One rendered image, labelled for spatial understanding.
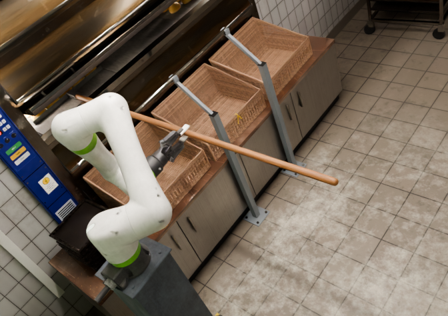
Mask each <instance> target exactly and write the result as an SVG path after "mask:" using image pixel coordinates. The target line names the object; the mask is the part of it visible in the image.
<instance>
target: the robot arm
mask: <svg viewBox="0 0 448 316"><path fill-rule="evenodd" d="M189 127H190V125H187V124H185V125H184V126H183V127H182V128H180V129H179V130H178V131H172V132H170V134H168V135H167V136H166V137H165V138H163V139H162V140H160V141H159V143H160V148H159V149H158V150H157V151H155V152H154V154H152V156H148V157H147V158H146V157H145V155H144V152H143V150H142V148H141V145H140V142H139V140H138V137H137V134H136V132H135V128H134V126H133V122H132V118H131V114H130V111H129V107H128V104H127V102H126V100H125V99H124V98H123V97H122V96H120V95H119V94H116V93H105V94H102V95H100V96H99V97H97V98H95V99H94V100H92V101H90V102H87V103H85V104H83V105H81V106H78V107H76V108H73V109H70V110H67V111H64V112H61V113H59V114H58V115H56V116H55V118H54V119H53V121H52V124H51V132H52V134H53V136H54V138H55V139H56V140H58V142H60V143H61V144H62V145H64V146H65V147H66V148H68V149H69V150H70V151H72V152H74V153H75V154H76V155H78V156H80V157H82V158H83V159H85V160H86V161H88V162H89V163H90V164H92V166H94V167H95V168H96V169H97V170H98V172H100V174H101V175H102V176H103V178H104V179H105V180H107V181H108V182H110V183H112V184H114V185H116V186H117V187H118V188H120V190H122V191H123V192H124V193H125V194H126V195H128V196H129V202H128V204H126V205H123V206H121V207H116V208H113V209H109V210H106V211H103V212H100V213H99V214H97V215H96V216H94V218H92V220H90V222H89V224H88V226H87V237H88V239H89V240H90V242H92V244H93V245H94V246H95V247H96V248H97V250H98V251H99V252H100V253H101V254H102V256H104V258H106V260H107V261H108V262H109V263H108V264H107V266H106V267H105V268H104V269H103V270H102V272H101V274H102V276H103V278H104V281H103V284H105V286H104V288H103V289H102V290H101V292H100V293H99V294H98V296H96V298H95V299H94V300H95V301H96V302H97V303H100V302H101V300H102V299H103V298H104V296H106V294H107V293H108V292H109V290H114V289H115V288H116V287H118V288H122V289H125V288H126V287H127V286H128V279H134V278H136V277H138V276H139V275H140V274H142V273H143V272H144V271H145V270H146V268H147V267H148V266H149V264H150V261H151V252H150V250H149V248H148V247H147V246H146V245H145V244H142V243H140V242H139V240H140V239H142V238H144V237H147V236H149V235H151V234H153V233H156V232H158V231H160V230H162V229H164V228H165V227H166V226H167V225H168V224H169V222H170V220H171V218H172V207H171V204H170V202H169V201H168V199H167V198H166V196H165V194H164V192H163V191H162V189H161V187H160V186H159V184H158V182H157V180H156V177H157V176H158V175H159V174H160V173H161V172H162V170H163V167H164V166H165V165H166V164H167V162H168V161H170V162H174V160H175V158H176V157H177V156H178V154H180V152H181V151H182V150H183V148H184V147H185V146H184V142H185V141H186V140H187V139H188V136H185V135H183V136H182V134H184V132H186V130H187V129H188V128H189ZM99 131H100V132H102V133H104V134H105V136H106V138H107V140H108V142H109V144H110V146H111V149H112V151H113V153H114V155H113V154H112V153H110V152H109V151H108V150H107V148H106V147H105V146H104V145H103V144H102V142H101V141H100V139H99V138H98V136H97V135H96V132H99ZM179 136H182V137H181V138H180V139H179V140H180V141H179V142H177V143H176V144H175V145H174V146H172V144H174V142H175V141H176V139H177V138H178V137H179Z"/></svg>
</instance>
